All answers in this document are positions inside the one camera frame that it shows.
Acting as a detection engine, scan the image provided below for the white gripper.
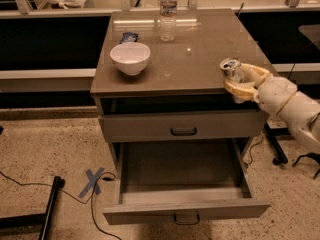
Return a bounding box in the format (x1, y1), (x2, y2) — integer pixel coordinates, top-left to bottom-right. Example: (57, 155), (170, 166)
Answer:
(224, 63), (298, 115)

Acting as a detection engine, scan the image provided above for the silver redbull can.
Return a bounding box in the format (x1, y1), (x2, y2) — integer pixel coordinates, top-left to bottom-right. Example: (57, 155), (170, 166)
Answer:
(220, 57), (245, 104)

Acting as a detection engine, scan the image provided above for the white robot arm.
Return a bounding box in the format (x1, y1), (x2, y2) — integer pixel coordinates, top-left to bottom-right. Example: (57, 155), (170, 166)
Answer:
(220, 58), (320, 154)

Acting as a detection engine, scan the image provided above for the grey drawer cabinet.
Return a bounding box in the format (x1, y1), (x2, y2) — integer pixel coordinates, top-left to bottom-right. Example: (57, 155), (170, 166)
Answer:
(89, 8), (286, 226)

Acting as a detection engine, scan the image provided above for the closed upper drawer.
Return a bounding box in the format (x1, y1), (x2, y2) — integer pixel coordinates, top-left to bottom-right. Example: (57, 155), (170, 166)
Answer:
(99, 109), (268, 143)

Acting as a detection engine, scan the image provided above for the open lower drawer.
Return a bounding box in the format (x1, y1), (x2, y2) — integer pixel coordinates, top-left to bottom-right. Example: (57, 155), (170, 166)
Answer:
(104, 139), (270, 225)

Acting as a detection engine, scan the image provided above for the black stand leg right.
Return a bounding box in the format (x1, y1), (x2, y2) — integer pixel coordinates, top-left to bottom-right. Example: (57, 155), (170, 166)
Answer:
(264, 123), (290, 165)

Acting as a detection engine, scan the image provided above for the black stand leg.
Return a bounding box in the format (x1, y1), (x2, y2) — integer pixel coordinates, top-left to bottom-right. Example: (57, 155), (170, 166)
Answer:
(264, 123), (290, 165)
(0, 176), (65, 240)

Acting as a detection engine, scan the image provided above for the black chair base leg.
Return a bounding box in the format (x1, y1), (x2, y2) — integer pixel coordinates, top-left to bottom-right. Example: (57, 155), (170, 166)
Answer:
(292, 152), (320, 180)

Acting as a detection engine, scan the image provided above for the clear plastic water bottle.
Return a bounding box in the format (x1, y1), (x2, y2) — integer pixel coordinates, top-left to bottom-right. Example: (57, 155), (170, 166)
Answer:
(159, 0), (177, 42)

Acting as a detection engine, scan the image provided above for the white bowl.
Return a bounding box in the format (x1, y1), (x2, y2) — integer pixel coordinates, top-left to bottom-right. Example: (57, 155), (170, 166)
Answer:
(110, 42), (151, 76)

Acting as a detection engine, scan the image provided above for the blue snack packet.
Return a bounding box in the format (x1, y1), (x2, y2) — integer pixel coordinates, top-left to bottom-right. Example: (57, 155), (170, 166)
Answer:
(120, 32), (138, 44)

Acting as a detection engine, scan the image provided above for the blue tape cross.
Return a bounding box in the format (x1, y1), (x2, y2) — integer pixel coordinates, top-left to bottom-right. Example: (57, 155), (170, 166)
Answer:
(78, 167), (104, 198)

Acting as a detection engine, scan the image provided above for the black stand leg left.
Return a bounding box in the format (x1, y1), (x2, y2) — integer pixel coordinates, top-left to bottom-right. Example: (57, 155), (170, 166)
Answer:
(0, 176), (65, 240)

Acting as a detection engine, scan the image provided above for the black floor cable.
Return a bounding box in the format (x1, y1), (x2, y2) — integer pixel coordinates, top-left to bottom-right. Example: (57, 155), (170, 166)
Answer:
(0, 170), (123, 240)

